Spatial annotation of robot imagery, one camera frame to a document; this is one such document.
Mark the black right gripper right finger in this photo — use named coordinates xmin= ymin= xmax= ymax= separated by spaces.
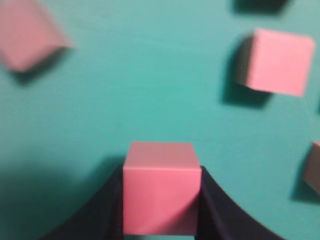
xmin=194 ymin=166 xmax=283 ymax=240

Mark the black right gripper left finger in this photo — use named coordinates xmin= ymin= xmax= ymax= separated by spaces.
xmin=40 ymin=164 xmax=124 ymax=240

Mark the pink cube column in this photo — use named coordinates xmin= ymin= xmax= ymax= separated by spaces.
xmin=0 ymin=0 xmax=73 ymax=73
xmin=123 ymin=141 xmax=202 ymax=236
xmin=302 ymin=141 xmax=320 ymax=195
xmin=235 ymin=28 xmax=316 ymax=97

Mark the green cloth backdrop and cover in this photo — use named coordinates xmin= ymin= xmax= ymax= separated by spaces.
xmin=0 ymin=0 xmax=320 ymax=240

